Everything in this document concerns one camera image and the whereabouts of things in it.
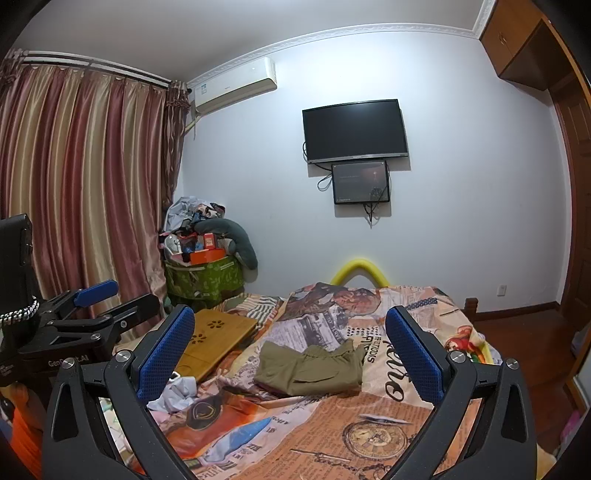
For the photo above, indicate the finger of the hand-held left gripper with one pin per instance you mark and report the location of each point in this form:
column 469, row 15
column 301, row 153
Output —
column 97, row 290
column 134, row 307

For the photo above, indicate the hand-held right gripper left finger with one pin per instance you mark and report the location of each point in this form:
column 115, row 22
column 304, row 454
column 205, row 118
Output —
column 168, row 355

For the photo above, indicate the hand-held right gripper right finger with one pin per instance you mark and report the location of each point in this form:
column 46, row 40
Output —
column 415, row 355

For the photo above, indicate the olive green pants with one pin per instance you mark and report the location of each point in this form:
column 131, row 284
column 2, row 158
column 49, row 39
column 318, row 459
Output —
column 304, row 369

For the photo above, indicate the white crumpled cloth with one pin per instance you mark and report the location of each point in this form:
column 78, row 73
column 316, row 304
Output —
column 178, row 392

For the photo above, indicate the bamboo lap desk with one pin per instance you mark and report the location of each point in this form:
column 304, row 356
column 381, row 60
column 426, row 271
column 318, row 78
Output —
column 217, row 337

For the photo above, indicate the green storage bag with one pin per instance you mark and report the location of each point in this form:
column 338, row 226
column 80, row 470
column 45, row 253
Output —
column 203, row 279

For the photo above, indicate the orange box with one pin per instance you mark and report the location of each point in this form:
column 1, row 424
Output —
column 207, row 256

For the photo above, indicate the striped maroon curtain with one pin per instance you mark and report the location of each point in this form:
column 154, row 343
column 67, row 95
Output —
column 92, row 184

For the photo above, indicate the yellow foam tube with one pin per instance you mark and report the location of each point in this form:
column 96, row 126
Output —
column 360, row 264

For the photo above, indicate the pile of clothes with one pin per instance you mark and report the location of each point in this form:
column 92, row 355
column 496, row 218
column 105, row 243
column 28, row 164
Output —
column 184, row 207

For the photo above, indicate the grey plush pillow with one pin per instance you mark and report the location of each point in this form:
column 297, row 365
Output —
column 240, row 244

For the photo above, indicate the printed newspaper pattern blanket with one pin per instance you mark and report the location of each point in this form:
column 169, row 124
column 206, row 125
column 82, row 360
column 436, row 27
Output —
column 300, row 438

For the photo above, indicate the orange cloth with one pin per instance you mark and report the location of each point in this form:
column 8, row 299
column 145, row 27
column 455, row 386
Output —
column 27, row 438

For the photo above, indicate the small black monitor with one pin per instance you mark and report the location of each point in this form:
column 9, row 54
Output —
column 360, row 182

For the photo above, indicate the curtain rod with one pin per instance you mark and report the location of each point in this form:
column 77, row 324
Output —
column 92, row 62

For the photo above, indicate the brown wooden door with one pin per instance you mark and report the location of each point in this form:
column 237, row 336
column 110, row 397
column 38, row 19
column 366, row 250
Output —
column 577, row 184

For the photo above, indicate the white air conditioner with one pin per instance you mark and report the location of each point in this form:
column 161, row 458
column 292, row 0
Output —
column 231, row 85

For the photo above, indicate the wooden overhead cabinet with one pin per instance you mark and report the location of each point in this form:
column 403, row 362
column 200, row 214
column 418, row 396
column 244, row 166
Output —
column 512, row 32

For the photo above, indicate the wooden bed frame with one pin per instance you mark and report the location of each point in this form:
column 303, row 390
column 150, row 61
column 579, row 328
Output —
column 470, row 308

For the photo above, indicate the white wall outlet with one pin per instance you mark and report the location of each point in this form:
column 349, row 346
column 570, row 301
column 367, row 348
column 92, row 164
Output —
column 501, row 290

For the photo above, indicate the black wall television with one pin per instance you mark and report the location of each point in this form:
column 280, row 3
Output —
column 355, row 131

